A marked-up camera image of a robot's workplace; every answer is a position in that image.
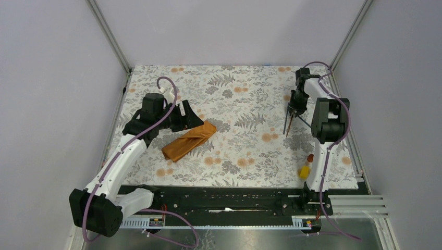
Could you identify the yellow toy block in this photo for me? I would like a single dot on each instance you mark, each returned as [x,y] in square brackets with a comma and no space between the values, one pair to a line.
[304,172]

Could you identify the orange cloth napkin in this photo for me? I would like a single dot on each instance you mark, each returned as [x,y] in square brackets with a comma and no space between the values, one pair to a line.
[183,145]

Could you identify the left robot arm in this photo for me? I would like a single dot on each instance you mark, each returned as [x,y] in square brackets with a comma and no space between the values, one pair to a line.
[99,207]

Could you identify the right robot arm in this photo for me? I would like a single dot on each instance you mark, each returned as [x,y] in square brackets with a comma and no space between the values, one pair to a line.
[329,124]

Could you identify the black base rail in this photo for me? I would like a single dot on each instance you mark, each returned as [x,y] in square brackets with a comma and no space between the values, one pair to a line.
[238,206]

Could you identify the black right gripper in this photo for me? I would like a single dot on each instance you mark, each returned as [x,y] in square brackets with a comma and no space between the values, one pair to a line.
[293,106]

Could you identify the dark metal utensil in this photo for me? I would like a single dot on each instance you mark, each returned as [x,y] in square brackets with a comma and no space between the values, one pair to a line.
[285,123]
[304,121]

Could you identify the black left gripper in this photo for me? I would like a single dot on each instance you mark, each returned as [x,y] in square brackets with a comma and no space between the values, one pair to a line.
[193,119]

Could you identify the brown round disc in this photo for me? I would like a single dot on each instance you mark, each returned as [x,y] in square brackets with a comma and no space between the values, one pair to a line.
[310,158]

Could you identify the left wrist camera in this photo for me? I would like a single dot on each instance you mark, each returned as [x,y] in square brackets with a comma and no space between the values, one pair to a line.
[168,94]

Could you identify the floral tablecloth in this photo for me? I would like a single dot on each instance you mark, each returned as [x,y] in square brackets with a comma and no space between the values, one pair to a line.
[247,105]

